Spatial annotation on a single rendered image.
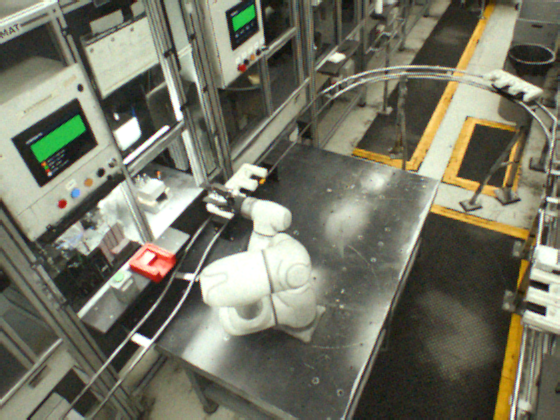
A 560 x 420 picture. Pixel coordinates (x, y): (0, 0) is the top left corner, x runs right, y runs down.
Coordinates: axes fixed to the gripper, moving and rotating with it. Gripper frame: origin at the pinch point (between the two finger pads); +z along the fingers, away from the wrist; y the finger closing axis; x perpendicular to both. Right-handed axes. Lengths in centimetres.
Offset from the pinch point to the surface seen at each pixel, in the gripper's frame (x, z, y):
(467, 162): -203, -89, -111
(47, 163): 47, 18, 48
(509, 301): -82, -139, -110
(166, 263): 27.9, 6.5, -20.4
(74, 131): 34, 18, 52
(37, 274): 67, 22, 11
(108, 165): 26.0, 20.2, 30.0
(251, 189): -32.6, 1.7, -26.8
